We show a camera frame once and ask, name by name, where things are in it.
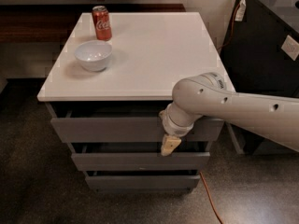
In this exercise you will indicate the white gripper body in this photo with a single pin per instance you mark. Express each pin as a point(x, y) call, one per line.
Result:
point(172, 128)

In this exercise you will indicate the grey top drawer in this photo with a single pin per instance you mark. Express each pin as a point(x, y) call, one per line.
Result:
point(109, 122)

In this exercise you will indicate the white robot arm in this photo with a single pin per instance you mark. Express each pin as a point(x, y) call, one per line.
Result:
point(272, 117)

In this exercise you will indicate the grey drawer cabinet white top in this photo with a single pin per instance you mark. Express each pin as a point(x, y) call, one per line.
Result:
point(151, 52)

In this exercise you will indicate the grey middle drawer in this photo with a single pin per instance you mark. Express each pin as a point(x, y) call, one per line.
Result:
point(136, 157)

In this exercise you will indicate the red coca-cola can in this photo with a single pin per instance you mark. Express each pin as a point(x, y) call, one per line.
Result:
point(102, 23)

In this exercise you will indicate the white bowl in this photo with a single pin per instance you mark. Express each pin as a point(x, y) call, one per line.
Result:
point(93, 55)

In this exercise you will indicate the black cabinet on right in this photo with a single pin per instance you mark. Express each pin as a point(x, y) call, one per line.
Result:
point(252, 51)

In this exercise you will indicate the dark wooden bench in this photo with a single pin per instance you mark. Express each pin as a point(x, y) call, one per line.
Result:
point(39, 23)

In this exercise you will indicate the white cable tag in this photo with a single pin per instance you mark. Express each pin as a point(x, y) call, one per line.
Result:
point(240, 12)

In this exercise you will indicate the white wall outlet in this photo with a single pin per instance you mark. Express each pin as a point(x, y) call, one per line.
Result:
point(291, 47)

